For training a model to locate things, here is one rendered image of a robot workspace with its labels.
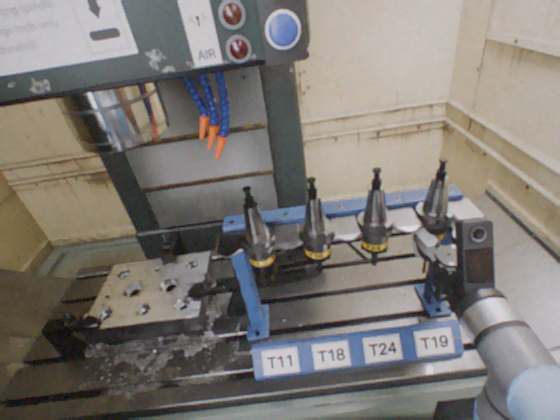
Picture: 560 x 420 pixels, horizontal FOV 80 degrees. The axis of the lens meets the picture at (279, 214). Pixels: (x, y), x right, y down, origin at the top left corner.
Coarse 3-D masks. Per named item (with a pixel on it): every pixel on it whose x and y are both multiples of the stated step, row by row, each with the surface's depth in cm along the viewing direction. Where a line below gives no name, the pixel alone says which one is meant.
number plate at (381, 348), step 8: (384, 336) 72; (392, 336) 72; (368, 344) 72; (376, 344) 72; (384, 344) 72; (392, 344) 72; (368, 352) 72; (376, 352) 72; (384, 352) 72; (392, 352) 71; (400, 352) 71; (368, 360) 72; (376, 360) 72; (384, 360) 71
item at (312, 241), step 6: (330, 222) 63; (300, 228) 62; (330, 228) 61; (300, 234) 62; (306, 234) 61; (312, 234) 60; (318, 234) 60; (324, 234) 60; (330, 234) 61; (306, 240) 61; (312, 240) 60; (318, 240) 61; (324, 240) 61; (330, 240) 61; (306, 246) 62; (312, 246) 61; (318, 246) 61
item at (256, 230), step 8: (248, 208) 58; (256, 208) 58; (248, 216) 58; (256, 216) 59; (248, 224) 59; (256, 224) 59; (264, 224) 61; (248, 232) 60; (256, 232) 60; (264, 232) 61; (248, 240) 61; (256, 240) 60; (264, 240) 61
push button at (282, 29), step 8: (280, 16) 33; (288, 16) 33; (272, 24) 33; (280, 24) 33; (288, 24) 33; (296, 24) 34; (272, 32) 34; (280, 32) 34; (288, 32) 34; (296, 32) 34; (272, 40) 34; (280, 40) 34; (288, 40) 34
